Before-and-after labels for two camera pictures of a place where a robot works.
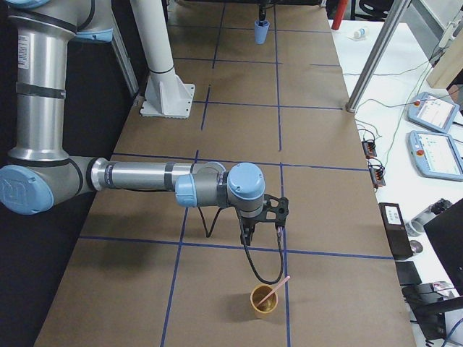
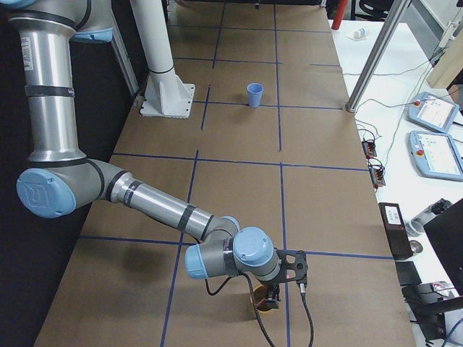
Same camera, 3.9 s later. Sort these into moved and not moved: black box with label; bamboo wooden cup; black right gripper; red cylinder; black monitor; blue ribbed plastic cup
Moved: blue ribbed plastic cup; black right gripper
Not moved: bamboo wooden cup; black monitor; red cylinder; black box with label
